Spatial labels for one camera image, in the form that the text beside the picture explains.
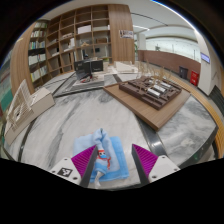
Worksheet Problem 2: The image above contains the wooden cubby shelf unit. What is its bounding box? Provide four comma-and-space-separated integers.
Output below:
44, 3, 113, 79

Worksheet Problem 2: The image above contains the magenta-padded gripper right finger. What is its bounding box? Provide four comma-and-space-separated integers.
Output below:
131, 143, 181, 186

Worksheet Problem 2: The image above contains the wall sign plate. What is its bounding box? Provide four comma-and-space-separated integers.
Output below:
119, 29, 134, 40

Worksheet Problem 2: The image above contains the glass-fronted bookcase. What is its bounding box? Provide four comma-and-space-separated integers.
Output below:
0, 49, 14, 114

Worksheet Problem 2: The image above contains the white slatted architectural model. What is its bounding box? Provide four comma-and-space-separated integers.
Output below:
3, 78, 56, 146

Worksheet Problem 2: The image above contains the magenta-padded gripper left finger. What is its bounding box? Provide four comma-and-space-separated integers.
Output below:
49, 144, 100, 188

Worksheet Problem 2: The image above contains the wall-mounted screen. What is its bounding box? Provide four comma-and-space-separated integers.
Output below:
200, 52, 212, 64

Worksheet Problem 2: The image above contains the dark bookshelf with books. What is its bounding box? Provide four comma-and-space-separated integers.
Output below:
28, 19, 49, 88

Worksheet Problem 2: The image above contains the brown model on wooden board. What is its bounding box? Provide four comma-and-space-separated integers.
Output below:
103, 75, 192, 132

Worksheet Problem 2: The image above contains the light blue cartoon print towel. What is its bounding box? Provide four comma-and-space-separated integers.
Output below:
72, 128, 130, 189

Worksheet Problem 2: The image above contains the small white building model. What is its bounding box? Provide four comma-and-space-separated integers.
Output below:
114, 60, 139, 74

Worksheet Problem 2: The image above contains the red bin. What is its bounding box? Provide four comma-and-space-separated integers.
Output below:
190, 70, 200, 87

